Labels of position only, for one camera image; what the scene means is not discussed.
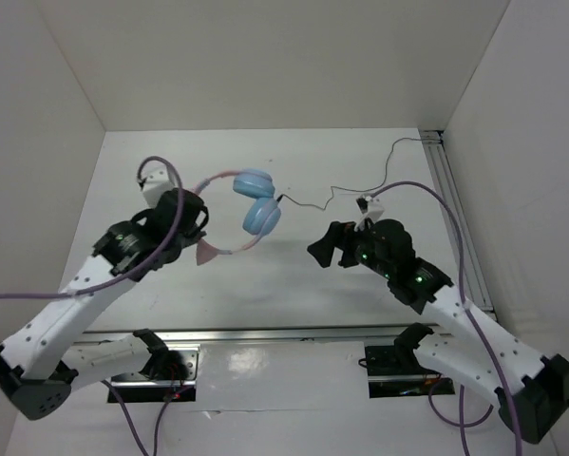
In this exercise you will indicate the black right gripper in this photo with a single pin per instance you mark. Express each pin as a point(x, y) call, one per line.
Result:
point(340, 235)

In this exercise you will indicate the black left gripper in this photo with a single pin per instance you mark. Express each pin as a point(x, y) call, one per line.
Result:
point(194, 234)

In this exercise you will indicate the pink blue cat-ear headphones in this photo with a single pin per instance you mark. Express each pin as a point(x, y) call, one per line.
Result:
point(260, 220)

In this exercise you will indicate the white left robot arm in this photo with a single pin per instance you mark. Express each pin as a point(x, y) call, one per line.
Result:
point(41, 364)

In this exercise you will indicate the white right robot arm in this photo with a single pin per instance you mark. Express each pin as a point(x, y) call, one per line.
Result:
point(529, 389)

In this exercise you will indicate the white front cover plate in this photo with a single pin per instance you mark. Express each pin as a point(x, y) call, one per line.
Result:
point(281, 376)

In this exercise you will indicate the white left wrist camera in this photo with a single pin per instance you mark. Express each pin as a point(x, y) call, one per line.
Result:
point(154, 183)

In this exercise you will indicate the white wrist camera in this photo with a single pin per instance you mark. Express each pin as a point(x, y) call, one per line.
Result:
point(154, 183)
point(370, 208)

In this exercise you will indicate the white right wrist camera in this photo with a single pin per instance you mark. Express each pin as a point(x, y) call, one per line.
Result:
point(370, 208)

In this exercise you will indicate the aluminium front rail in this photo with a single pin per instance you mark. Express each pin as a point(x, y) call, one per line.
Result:
point(264, 335)

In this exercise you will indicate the aluminium rail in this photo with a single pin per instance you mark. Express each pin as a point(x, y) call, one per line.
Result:
point(444, 183)
point(264, 335)

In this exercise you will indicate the aluminium right side rail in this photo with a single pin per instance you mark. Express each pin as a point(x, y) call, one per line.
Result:
point(444, 183)

